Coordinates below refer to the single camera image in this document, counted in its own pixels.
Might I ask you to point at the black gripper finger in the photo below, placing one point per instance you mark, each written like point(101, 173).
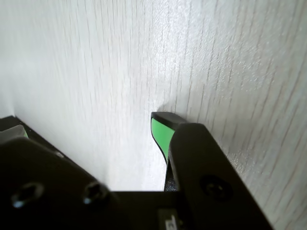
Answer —
point(43, 182)
point(206, 172)

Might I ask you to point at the black box tray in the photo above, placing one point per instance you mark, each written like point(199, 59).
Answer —
point(33, 137)

